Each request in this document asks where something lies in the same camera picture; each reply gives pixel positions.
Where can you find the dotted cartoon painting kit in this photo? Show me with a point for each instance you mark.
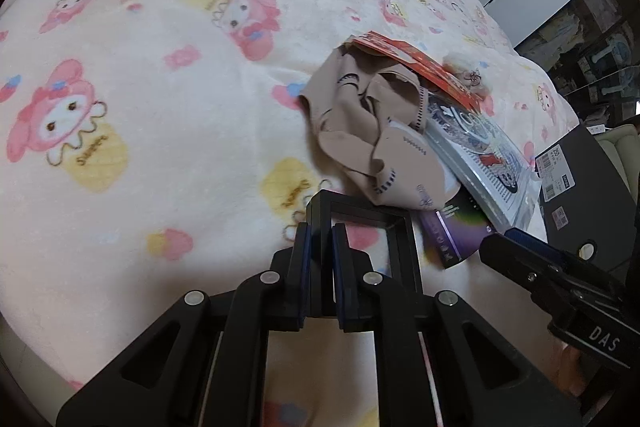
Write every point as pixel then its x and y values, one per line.
pixel 480 157

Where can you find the red printed packet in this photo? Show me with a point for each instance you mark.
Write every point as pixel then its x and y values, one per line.
pixel 425 62

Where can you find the dark glass display cabinet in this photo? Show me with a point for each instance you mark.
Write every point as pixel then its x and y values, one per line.
pixel 590 17

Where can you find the beige stitched cloth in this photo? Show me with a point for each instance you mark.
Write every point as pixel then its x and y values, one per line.
pixel 350 107

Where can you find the black cardboard box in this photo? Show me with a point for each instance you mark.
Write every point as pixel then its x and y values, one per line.
pixel 590 187

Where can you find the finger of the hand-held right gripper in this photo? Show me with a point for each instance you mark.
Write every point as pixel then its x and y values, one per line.
pixel 530 243
pixel 515 264

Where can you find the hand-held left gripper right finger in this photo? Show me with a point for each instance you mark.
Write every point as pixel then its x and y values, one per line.
pixel 340 277

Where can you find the black rectangular frame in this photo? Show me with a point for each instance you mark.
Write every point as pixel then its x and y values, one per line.
pixel 402 252

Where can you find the pink cartoon printed blanket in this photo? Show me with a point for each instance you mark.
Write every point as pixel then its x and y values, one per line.
pixel 150 32

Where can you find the purple and black packet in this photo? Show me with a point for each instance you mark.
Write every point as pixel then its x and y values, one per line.
pixel 450 232

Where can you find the cream sofa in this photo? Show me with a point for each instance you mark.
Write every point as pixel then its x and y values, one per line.
pixel 622 157

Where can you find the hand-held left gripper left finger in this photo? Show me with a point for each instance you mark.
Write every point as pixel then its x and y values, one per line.
pixel 304 267

